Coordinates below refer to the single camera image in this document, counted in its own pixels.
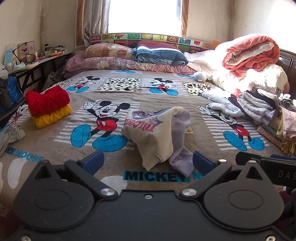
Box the blue plastic bag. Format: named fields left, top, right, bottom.
left=8, top=76, right=23, bottom=104

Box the small grey garment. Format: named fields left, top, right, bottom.
left=0, top=123, right=26, bottom=158

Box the white comforter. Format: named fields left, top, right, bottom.
left=185, top=42, right=288, bottom=93

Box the red knit sweater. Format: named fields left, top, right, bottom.
left=25, top=85, right=71, bottom=117

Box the row of small desk items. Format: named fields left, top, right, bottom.
left=35, top=44, right=67, bottom=58

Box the black white striped garment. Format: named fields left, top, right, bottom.
left=228, top=95, right=244, bottom=112

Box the colourful picture headboard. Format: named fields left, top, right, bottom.
left=89, top=33, right=220, bottom=54

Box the cream and lilac sweatshirt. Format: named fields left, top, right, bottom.
left=122, top=107, right=193, bottom=178

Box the window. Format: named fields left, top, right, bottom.
left=75, top=0, right=189, bottom=48

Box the orange rolled quilt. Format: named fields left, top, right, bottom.
left=222, top=34, right=280, bottom=78

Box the grey clothes heap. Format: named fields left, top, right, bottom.
left=43, top=65, right=68, bottom=90

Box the black desk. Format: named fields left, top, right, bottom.
left=8, top=51, right=73, bottom=93

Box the dark clothes heap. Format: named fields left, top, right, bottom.
left=0, top=77, right=12, bottom=112

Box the white plastic bag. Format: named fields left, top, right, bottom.
left=0, top=64, right=9, bottom=80

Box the blue striped folded quilt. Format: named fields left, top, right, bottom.
left=135, top=40, right=188, bottom=66

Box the pale blue packet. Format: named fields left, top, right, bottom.
left=4, top=44, right=14, bottom=66

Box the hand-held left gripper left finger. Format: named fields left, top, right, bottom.
left=34, top=150, right=118, bottom=200

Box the dark wooden bed board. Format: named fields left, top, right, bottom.
left=279, top=49, right=296, bottom=93

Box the grey plush toy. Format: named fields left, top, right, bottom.
left=193, top=71, right=212, bottom=81

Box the yellow knit sweater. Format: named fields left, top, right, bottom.
left=29, top=104, right=73, bottom=129

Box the floral pillow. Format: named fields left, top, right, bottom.
left=84, top=43, right=137, bottom=59

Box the grey curtain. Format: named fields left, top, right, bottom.
left=82, top=0, right=110, bottom=48

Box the cartoon print box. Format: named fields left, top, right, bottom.
left=17, top=41, right=36, bottom=58

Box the cartoon mouse printed blanket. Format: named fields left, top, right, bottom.
left=0, top=69, right=289, bottom=209

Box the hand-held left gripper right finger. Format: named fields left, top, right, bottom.
left=180, top=151, right=267, bottom=200

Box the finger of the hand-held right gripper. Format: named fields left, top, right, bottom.
left=236, top=152, right=262, bottom=166

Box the lilac print quilted garment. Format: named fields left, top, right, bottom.
left=237, top=90, right=278, bottom=126

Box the black desk lamp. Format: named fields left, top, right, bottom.
left=12, top=42, right=28, bottom=61

